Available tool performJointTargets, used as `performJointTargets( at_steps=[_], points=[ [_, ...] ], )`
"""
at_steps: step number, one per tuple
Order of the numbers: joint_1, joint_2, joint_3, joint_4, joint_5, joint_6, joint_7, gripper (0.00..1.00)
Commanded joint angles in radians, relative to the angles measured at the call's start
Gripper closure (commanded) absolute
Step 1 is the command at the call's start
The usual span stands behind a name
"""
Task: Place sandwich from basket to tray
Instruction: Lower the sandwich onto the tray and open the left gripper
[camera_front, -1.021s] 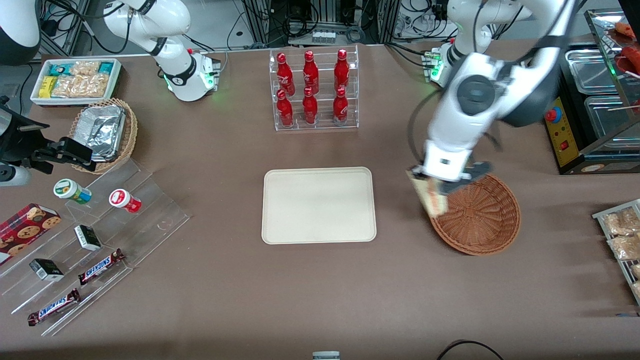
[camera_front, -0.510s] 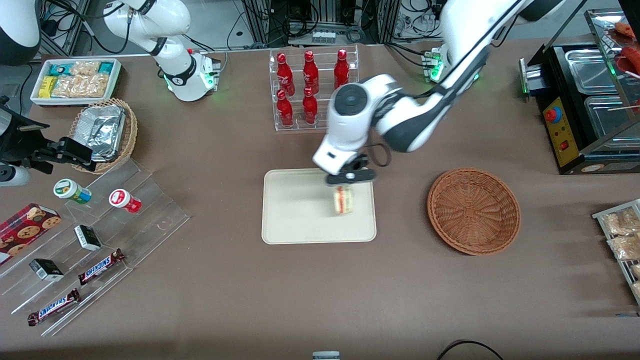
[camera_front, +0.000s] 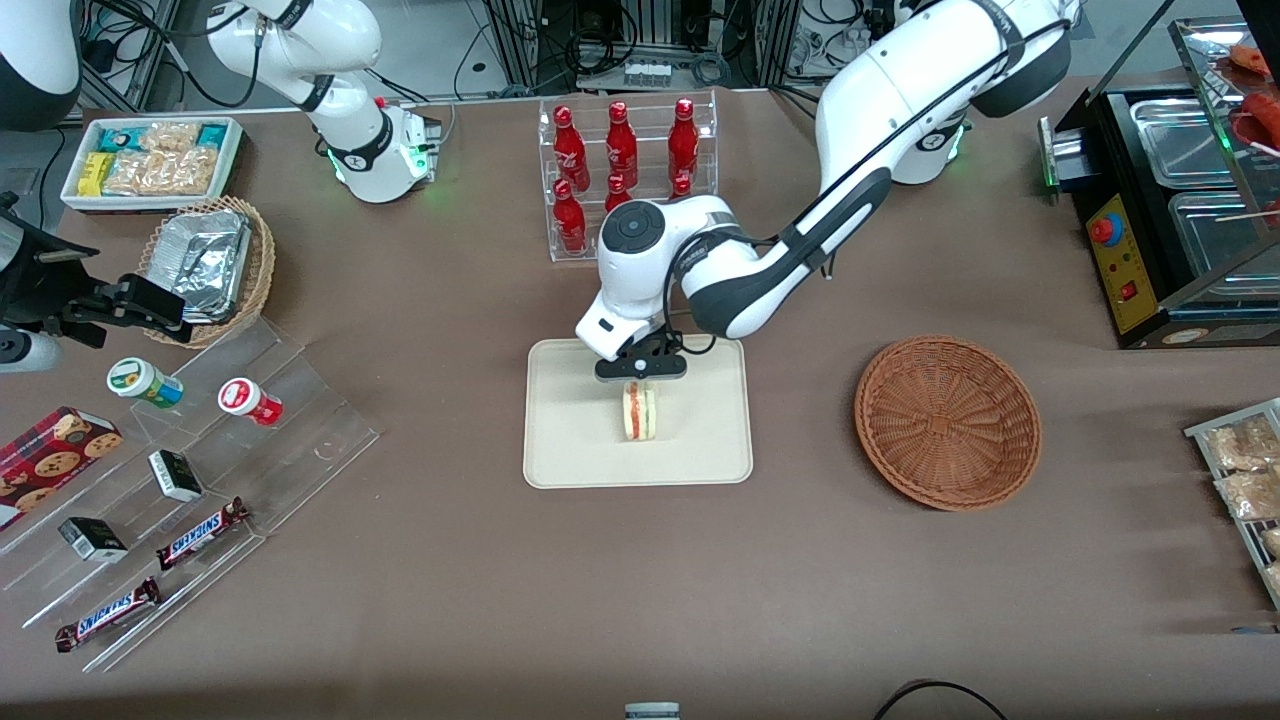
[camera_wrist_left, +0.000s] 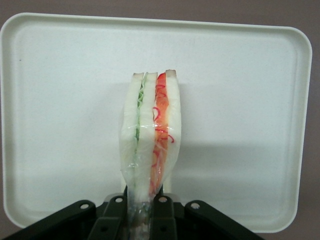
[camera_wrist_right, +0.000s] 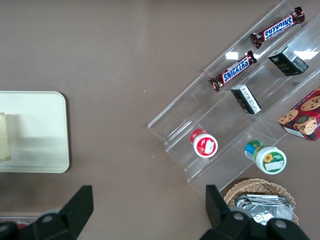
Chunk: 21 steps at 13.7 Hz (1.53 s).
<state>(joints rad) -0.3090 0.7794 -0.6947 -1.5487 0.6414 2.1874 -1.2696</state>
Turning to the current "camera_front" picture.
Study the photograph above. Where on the red soda bottle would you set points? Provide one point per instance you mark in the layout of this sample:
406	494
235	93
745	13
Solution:
569	220
617	192
683	142
621	148
682	185
569	150

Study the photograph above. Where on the clear bag of nuts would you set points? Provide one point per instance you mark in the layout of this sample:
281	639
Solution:
1250	493
1240	447
1273	545

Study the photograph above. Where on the white power strip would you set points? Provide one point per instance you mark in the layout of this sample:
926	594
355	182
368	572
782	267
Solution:
647	74

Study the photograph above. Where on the teal snack packet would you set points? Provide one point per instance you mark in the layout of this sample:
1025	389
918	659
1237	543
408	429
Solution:
118	138
213	135

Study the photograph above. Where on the brown wicker basket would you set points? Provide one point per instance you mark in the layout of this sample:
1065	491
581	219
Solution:
945	425

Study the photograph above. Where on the clear bag of crackers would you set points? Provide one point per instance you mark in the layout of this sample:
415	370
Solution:
160	173
170	135

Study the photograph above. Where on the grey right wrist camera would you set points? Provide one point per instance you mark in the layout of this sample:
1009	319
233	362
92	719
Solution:
25	352

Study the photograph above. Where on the clear acrylic stepped display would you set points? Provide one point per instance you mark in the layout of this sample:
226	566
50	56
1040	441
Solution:
300	440

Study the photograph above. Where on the triangle sandwich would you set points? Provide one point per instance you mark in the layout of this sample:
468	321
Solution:
641	412

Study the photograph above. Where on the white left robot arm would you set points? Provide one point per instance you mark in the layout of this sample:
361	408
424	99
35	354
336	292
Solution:
900	90

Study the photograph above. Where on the clear acrylic bottle rack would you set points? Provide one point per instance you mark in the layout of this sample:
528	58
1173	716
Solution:
560	245

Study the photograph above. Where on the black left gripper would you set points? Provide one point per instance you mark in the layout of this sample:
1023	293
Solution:
652	345

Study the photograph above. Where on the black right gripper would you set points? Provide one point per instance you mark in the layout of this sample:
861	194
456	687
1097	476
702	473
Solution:
62	303

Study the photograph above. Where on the green lid cup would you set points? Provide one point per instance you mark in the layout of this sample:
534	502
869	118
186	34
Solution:
140	380

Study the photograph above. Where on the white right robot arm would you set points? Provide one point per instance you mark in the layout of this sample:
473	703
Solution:
350	60

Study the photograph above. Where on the red lid cup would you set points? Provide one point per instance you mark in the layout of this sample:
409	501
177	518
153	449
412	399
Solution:
245	398

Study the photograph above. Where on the cream plastic tray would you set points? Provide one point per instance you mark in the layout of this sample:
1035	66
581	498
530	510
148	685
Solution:
580	440

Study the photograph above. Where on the snickers bar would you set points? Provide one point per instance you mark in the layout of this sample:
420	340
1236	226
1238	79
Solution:
200	533
108	613

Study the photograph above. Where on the yellow snack packet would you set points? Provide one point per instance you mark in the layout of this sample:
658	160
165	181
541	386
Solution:
95	173

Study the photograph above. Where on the white snack bin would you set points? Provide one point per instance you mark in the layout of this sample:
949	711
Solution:
75	195

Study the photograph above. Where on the red cookie box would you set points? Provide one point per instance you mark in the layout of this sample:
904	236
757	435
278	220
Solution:
50	460

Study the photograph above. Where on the small black carton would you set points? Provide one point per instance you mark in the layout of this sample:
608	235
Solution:
92	540
175	475

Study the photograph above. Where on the light wicker basket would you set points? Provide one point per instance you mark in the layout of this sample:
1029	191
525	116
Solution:
262	270

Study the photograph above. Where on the steel warmer pan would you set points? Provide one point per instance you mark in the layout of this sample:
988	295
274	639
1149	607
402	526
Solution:
1180	140
1215	235

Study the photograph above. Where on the black food warmer machine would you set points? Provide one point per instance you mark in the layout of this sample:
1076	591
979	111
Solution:
1125	270

